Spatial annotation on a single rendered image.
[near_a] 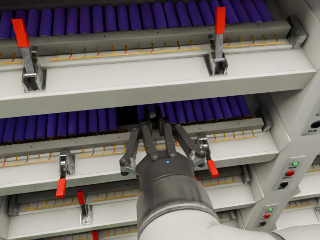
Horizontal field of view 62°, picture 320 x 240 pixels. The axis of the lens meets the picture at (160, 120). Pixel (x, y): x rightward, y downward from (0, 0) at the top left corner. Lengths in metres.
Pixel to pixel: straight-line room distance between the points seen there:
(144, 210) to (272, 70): 0.29
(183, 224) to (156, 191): 0.06
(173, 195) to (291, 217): 0.73
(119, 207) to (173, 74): 0.40
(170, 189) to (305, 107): 0.32
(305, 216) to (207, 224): 0.76
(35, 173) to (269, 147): 0.47
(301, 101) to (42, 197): 0.60
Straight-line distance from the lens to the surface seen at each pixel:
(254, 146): 0.59
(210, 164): 0.50
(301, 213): 1.01
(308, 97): 0.52
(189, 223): 0.26
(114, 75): 0.40
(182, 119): 0.55
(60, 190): 0.49
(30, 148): 0.56
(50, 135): 0.56
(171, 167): 0.33
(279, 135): 0.59
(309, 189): 0.82
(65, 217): 0.72
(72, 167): 0.54
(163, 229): 0.26
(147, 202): 0.30
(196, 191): 0.30
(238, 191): 0.74
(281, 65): 0.47
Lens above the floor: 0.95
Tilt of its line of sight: 42 degrees down
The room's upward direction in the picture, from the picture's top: straight up
